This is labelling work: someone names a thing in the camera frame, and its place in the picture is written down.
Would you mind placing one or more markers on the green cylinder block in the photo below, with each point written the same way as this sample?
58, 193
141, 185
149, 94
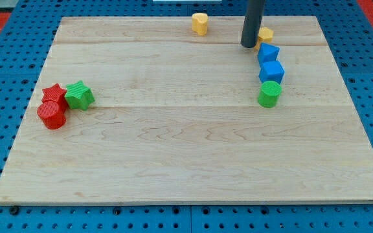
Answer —
269, 94

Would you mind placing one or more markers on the red star block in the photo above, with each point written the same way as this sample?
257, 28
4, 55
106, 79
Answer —
56, 94

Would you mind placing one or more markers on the blue cube block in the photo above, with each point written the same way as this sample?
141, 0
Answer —
271, 71

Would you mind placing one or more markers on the yellow hexagon block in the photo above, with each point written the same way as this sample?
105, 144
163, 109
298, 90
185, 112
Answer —
265, 35

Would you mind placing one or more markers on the blue triangle block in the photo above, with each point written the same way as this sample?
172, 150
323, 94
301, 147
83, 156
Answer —
267, 53

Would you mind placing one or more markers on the yellow heart block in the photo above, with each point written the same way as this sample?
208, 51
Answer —
200, 23

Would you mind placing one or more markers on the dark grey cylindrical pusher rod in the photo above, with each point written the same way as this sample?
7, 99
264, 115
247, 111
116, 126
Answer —
252, 22

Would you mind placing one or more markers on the red cylinder block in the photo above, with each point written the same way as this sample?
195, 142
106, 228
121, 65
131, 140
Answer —
51, 115

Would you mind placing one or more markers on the green star block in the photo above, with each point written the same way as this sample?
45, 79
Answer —
79, 96

